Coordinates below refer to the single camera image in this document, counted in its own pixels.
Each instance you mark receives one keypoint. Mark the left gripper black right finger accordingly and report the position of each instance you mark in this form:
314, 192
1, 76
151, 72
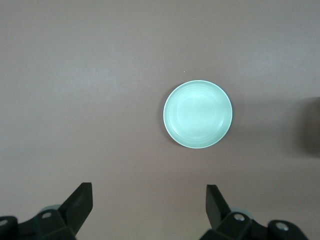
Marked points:
216, 205

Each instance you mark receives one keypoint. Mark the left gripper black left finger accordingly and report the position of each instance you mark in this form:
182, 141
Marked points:
80, 202

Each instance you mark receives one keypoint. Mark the mint green round plate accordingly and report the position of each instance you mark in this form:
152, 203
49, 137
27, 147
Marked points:
197, 113

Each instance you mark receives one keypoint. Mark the brown table cover cloth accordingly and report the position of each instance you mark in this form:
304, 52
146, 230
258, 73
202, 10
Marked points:
87, 87

